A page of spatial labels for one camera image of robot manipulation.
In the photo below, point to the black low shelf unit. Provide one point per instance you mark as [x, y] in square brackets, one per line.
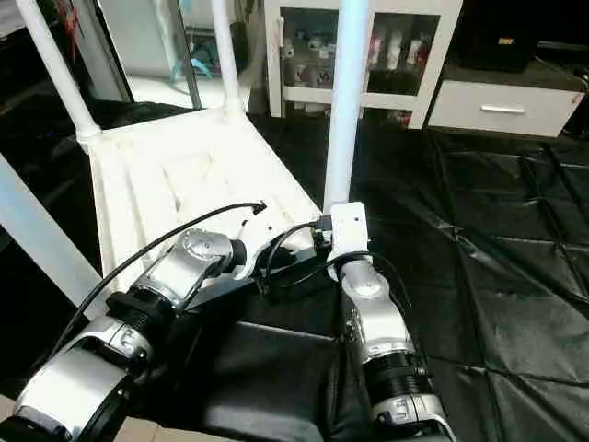
[525, 37]

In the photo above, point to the white glass door cabinet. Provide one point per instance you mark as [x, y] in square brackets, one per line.
[313, 92]

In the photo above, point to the black work mat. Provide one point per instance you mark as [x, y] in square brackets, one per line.
[515, 239]

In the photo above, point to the white plastic table top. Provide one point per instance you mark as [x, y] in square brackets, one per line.
[184, 166]

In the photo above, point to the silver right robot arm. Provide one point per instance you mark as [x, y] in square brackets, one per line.
[373, 322]

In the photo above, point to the white drawer unit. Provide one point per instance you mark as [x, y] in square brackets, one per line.
[502, 109]

